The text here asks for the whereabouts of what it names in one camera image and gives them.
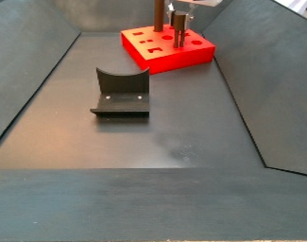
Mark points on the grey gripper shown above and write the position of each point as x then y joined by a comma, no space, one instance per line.
170,8

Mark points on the brown three prong object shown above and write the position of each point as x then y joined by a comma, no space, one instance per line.
178,24

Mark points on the black curved fixture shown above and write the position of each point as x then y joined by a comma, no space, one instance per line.
125,94

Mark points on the dark brown cylinder peg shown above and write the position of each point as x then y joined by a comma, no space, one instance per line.
158,15

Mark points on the red block with shaped holes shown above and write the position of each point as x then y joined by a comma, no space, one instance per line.
152,49

